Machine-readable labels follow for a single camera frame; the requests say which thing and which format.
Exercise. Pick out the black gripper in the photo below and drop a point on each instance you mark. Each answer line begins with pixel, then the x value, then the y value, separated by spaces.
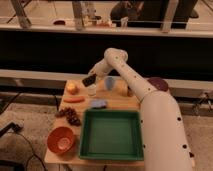
pixel 89 80

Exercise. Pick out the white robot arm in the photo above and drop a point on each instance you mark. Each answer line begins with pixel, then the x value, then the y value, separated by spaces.
pixel 165 142

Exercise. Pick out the small clear glass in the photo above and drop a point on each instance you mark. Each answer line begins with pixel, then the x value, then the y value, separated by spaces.
pixel 92 90

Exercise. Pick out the yellow apple toy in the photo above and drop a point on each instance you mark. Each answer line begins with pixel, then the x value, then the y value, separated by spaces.
pixel 72 88

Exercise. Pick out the orange carrot toy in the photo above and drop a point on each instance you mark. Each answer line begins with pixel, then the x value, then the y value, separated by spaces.
pixel 74 99

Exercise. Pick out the bunch of dark grapes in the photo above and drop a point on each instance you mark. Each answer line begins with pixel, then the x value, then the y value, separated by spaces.
pixel 70 114

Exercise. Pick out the green plastic tray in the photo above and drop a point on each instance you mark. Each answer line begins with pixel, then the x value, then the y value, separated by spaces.
pixel 111 135

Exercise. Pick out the orange bowl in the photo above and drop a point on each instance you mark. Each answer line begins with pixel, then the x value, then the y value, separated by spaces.
pixel 60 140

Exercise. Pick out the dark red round plate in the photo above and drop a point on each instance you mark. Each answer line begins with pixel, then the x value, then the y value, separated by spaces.
pixel 159 83

